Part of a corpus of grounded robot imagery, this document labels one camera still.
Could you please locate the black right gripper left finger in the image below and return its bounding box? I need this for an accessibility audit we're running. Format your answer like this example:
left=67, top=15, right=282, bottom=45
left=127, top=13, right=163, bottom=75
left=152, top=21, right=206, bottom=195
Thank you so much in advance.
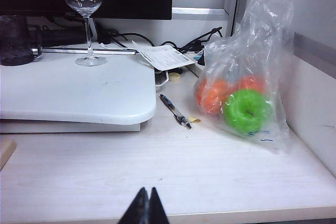
left=117, top=187, right=150, bottom=224

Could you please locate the clear plastic bag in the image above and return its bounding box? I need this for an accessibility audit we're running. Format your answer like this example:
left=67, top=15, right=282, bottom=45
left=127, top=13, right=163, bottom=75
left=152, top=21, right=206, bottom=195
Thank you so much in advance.
left=193, top=0, right=295, bottom=155

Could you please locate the white desk riser platform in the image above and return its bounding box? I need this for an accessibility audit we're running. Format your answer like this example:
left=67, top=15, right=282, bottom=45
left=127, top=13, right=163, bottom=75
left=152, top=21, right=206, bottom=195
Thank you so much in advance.
left=0, top=46, right=169, bottom=133

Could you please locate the white printed paper sheet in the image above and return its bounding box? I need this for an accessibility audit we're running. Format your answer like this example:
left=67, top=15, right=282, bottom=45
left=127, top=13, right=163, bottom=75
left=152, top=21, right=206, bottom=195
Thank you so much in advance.
left=131, top=44, right=197, bottom=72

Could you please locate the black ballpoint pen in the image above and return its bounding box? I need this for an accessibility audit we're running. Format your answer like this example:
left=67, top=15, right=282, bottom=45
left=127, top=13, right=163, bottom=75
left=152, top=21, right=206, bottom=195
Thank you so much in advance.
left=159, top=93, right=193, bottom=130

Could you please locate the black power cable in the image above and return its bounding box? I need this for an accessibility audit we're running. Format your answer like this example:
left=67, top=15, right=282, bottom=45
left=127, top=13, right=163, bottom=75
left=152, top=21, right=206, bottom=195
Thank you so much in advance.
left=104, top=31, right=156, bottom=48
left=160, top=26, right=224, bottom=55

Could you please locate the green toy apple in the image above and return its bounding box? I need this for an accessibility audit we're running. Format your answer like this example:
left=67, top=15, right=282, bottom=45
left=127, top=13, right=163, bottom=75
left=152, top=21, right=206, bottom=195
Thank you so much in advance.
left=223, top=89, right=272, bottom=133

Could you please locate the orange toy fruit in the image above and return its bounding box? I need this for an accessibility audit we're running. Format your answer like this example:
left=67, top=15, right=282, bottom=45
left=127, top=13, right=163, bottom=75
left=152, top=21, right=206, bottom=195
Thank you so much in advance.
left=195, top=79, right=232, bottom=116
left=237, top=74, right=266, bottom=94

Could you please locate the clear wine glass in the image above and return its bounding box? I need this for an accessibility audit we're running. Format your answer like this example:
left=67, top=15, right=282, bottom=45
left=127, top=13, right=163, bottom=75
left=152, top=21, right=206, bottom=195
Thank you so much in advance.
left=64, top=0, right=108, bottom=67

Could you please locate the white power strip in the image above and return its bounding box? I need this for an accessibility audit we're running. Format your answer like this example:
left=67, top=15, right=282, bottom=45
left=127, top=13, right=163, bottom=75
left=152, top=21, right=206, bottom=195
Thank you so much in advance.
left=183, top=50, right=208, bottom=76

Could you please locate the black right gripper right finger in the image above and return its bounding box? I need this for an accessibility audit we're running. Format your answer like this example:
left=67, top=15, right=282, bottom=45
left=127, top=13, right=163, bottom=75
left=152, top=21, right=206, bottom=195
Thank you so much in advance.
left=148, top=186, right=170, bottom=224

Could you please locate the aluminium partition frame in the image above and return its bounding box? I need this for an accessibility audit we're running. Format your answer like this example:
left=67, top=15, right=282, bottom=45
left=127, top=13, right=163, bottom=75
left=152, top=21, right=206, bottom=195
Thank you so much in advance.
left=172, top=0, right=253, bottom=37

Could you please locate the dark glass cup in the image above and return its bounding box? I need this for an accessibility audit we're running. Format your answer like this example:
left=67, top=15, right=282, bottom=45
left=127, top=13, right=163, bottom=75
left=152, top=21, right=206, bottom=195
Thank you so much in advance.
left=0, top=15, right=43, bottom=67

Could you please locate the light wooden board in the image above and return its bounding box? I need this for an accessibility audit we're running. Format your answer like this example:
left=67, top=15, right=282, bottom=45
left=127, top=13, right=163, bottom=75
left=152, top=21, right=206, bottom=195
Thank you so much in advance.
left=0, top=139, right=17, bottom=170

